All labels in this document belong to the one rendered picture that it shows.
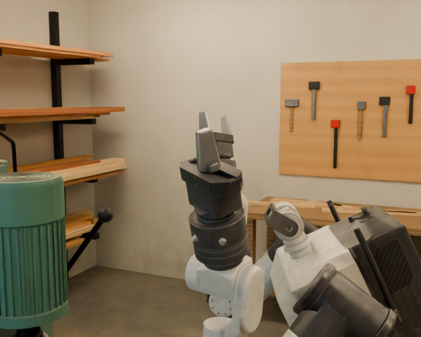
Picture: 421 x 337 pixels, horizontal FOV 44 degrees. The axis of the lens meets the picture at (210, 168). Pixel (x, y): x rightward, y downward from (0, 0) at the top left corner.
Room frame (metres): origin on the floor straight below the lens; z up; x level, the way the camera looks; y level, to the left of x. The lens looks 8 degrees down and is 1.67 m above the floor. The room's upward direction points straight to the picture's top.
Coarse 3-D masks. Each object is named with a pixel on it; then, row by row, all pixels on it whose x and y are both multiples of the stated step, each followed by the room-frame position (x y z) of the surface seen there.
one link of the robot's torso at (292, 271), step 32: (352, 224) 1.15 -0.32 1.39; (384, 224) 1.07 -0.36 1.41; (288, 256) 1.14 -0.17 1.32; (320, 256) 1.05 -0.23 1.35; (352, 256) 1.00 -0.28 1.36; (384, 256) 1.02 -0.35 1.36; (416, 256) 1.01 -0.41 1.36; (288, 288) 1.01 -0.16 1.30; (384, 288) 0.98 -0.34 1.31; (416, 288) 1.01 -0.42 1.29; (288, 320) 1.02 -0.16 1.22; (416, 320) 1.01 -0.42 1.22
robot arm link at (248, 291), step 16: (240, 272) 0.79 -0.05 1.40; (256, 272) 0.80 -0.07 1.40; (240, 288) 0.78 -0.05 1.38; (256, 288) 0.80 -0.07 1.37; (240, 304) 0.78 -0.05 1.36; (256, 304) 0.80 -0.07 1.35; (208, 320) 0.84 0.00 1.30; (224, 320) 0.84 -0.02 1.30; (240, 320) 0.77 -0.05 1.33; (256, 320) 0.80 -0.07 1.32; (208, 336) 0.80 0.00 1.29; (224, 336) 0.79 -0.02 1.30; (240, 336) 0.78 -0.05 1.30
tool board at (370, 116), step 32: (288, 64) 4.26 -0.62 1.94; (320, 64) 4.15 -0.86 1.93; (352, 64) 4.05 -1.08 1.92; (384, 64) 3.95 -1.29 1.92; (416, 64) 3.86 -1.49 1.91; (288, 96) 4.26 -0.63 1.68; (320, 96) 4.15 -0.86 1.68; (352, 96) 4.05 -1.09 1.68; (384, 96) 3.95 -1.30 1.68; (416, 96) 3.85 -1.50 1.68; (288, 128) 4.25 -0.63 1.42; (320, 128) 4.15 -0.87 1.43; (352, 128) 4.04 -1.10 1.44; (384, 128) 3.92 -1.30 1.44; (416, 128) 3.85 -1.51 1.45; (288, 160) 4.25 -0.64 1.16; (320, 160) 4.14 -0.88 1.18; (352, 160) 4.04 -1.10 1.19; (384, 160) 3.94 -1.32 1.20; (416, 160) 3.84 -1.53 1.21
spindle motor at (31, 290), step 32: (0, 192) 1.03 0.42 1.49; (32, 192) 1.04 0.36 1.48; (0, 224) 1.03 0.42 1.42; (32, 224) 1.04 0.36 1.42; (64, 224) 1.12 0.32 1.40; (0, 256) 1.03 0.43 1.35; (32, 256) 1.04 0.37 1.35; (64, 256) 1.12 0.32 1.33; (0, 288) 1.03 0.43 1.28; (32, 288) 1.04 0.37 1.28; (64, 288) 1.10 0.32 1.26; (0, 320) 1.03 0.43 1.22; (32, 320) 1.03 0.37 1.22
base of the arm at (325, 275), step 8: (328, 264) 0.91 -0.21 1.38; (320, 272) 0.89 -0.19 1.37; (328, 272) 0.88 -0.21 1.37; (320, 280) 0.87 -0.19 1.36; (328, 280) 0.88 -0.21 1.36; (312, 288) 0.87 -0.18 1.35; (320, 288) 0.87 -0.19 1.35; (304, 296) 0.88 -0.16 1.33; (312, 296) 0.87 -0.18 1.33; (296, 304) 0.92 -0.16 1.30; (304, 304) 0.88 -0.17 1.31; (312, 304) 0.87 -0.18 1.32; (296, 312) 0.94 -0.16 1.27; (392, 312) 0.86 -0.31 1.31; (392, 320) 0.84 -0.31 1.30; (384, 328) 0.83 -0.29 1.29; (392, 328) 0.84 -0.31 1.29; (376, 336) 0.83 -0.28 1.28; (384, 336) 0.83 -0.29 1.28
